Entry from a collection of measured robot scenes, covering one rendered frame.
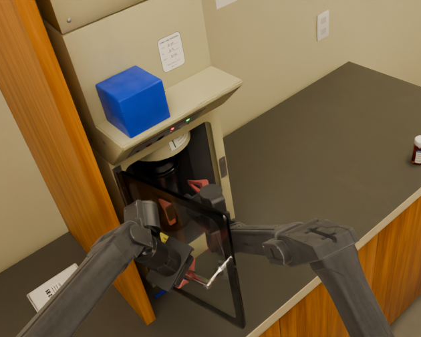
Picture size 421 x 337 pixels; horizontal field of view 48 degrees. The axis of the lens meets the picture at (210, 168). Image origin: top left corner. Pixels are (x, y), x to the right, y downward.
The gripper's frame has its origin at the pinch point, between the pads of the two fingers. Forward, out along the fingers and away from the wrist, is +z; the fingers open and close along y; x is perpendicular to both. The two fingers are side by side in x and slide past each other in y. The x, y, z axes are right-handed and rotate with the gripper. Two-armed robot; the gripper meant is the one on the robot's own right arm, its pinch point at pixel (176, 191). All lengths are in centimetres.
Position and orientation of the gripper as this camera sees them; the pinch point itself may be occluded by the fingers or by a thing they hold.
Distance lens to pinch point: 134.2
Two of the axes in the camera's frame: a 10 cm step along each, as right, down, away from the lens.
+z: -6.2, -4.0, 6.7
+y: -7.7, 4.9, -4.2
